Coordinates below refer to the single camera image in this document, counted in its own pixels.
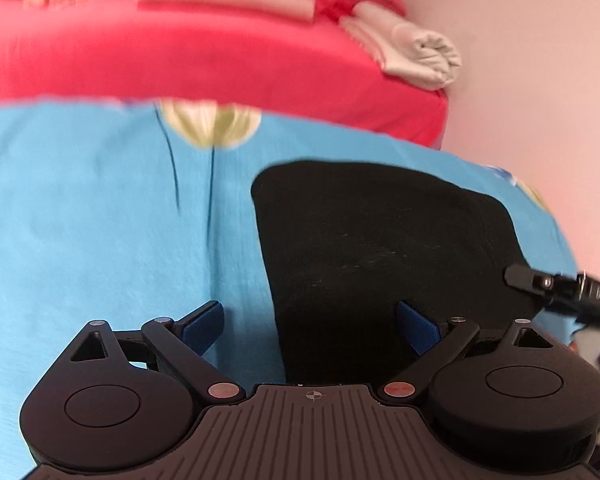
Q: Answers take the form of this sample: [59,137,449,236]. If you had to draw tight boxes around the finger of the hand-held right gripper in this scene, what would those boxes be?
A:
[504,263,582,313]

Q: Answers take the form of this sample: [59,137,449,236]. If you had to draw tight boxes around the blue floral bed sheet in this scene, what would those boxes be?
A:
[0,101,581,480]

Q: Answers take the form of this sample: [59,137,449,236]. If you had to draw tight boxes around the red bed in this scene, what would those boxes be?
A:
[0,0,450,150]

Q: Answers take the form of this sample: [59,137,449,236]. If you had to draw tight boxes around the black pants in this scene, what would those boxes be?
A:
[251,160,578,386]

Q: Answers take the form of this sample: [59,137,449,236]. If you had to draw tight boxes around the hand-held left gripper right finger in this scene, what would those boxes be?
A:
[379,301,552,404]

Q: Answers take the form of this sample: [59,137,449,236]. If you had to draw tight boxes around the folded cream blanket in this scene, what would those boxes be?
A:
[340,2,463,92]

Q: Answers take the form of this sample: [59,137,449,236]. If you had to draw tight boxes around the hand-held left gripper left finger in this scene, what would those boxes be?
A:
[68,301,247,404]

